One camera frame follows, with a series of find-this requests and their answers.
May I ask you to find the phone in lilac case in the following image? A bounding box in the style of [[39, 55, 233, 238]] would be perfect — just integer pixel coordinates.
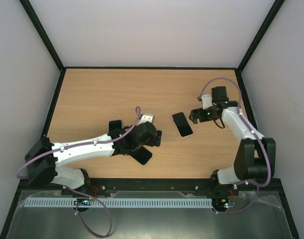
[[108, 119, 123, 131]]

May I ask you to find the white slotted cable duct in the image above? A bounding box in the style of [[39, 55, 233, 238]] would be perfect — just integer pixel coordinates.
[[24, 198, 212, 209]]

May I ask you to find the black enclosure frame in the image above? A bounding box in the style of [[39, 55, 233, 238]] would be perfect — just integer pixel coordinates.
[[0, 0, 300, 239]]

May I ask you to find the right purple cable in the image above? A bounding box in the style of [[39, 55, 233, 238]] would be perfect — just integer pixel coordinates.
[[203, 77, 271, 215]]

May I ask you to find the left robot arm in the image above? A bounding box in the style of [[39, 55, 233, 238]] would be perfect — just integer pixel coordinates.
[[25, 121, 162, 189]]

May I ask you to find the phone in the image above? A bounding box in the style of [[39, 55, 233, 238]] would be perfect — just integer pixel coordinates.
[[108, 119, 123, 131], [130, 147, 152, 165]]

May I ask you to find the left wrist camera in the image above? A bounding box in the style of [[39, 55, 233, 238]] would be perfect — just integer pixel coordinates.
[[138, 114, 154, 124]]

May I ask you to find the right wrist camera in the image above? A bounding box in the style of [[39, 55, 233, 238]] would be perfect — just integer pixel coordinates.
[[197, 94, 212, 110]]

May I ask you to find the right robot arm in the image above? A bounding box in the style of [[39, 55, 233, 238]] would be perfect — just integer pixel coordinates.
[[189, 86, 276, 195]]

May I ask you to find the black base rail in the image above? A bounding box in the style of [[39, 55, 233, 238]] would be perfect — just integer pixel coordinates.
[[61, 177, 240, 200]]

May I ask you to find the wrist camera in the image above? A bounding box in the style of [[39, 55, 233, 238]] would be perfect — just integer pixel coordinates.
[[138, 114, 154, 124], [197, 94, 212, 110]]

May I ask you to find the black smartphone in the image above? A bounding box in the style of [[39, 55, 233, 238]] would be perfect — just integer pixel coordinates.
[[171, 112, 193, 137]]

